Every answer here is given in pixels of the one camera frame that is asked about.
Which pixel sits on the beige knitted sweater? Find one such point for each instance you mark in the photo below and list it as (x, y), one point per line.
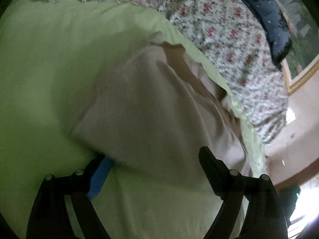
(154, 111)

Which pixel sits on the small-flower patterned quilt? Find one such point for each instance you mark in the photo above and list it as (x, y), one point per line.
(230, 36)

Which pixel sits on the light green bed sheet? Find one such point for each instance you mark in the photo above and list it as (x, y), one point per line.
(50, 54)

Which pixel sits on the gold framed landscape painting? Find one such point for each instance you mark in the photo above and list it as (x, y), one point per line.
(301, 63)

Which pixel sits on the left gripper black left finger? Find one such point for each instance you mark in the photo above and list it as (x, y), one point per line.
(49, 216)

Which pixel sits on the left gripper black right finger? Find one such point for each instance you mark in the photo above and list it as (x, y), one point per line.
(265, 216)

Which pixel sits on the dark blue starry pillow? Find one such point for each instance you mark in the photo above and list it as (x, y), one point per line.
(272, 19)

